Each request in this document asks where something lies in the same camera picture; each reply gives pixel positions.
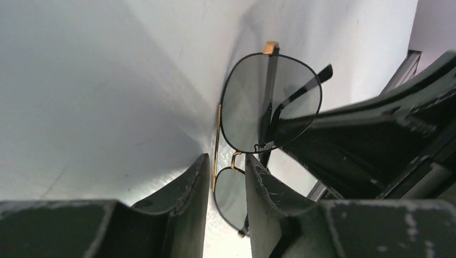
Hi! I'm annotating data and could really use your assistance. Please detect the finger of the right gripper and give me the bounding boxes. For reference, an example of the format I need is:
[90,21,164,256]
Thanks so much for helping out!
[282,50,455,199]

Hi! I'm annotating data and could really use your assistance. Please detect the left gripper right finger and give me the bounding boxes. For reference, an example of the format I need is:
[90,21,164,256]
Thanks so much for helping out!
[245,154,455,257]

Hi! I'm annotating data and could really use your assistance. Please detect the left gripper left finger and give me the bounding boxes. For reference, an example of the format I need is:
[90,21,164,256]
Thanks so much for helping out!
[1,153,210,257]

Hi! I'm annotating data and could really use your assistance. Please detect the black thin-frame sunglasses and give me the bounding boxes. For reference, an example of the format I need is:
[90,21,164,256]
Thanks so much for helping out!
[212,41,333,238]

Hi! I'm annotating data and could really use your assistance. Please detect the right aluminium frame post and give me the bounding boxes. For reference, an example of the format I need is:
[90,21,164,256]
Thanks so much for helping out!
[380,50,422,94]

